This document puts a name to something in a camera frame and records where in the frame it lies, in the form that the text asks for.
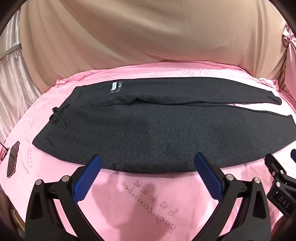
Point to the black smartphone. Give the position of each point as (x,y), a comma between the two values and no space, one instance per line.
(13,160)

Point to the pink satin curtain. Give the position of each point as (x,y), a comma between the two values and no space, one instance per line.
(16,76)
(289,60)

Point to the dark grey pants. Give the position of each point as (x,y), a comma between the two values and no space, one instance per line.
(148,134)

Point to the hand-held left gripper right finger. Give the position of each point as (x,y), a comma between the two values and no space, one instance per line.
(207,177)

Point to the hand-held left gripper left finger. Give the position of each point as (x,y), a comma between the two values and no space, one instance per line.
(89,177)

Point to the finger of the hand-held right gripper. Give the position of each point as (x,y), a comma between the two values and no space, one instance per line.
(274,168)
(294,155)

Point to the pink bed sheet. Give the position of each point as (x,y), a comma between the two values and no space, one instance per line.
(143,199)

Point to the beige cloth backdrop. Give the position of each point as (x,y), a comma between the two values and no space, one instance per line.
(148,34)

